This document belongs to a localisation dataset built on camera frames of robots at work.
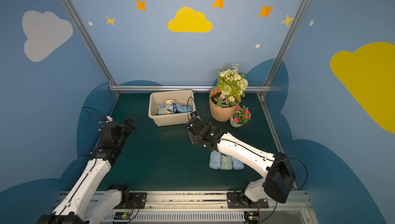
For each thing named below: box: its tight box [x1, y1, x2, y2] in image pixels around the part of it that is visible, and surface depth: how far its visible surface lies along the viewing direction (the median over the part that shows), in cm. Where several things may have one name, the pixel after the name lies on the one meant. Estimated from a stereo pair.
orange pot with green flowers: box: [209, 63, 249, 123], surface depth 90 cm
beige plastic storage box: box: [148, 89, 196, 127], surface depth 106 cm
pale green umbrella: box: [220, 153, 233, 171], surface depth 86 cm
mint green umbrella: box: [157, 106, 167, 115], surface depth 106 cm
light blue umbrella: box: [161, 101, 194, 114], surface depth 100 cm
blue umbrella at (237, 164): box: [231, 156, 245, 171], surface depth 85 cm
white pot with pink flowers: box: [229, 104, 253, 128], surface depth 94 cm
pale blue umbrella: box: [208, 150, 223, 170], surface depth 87 cm
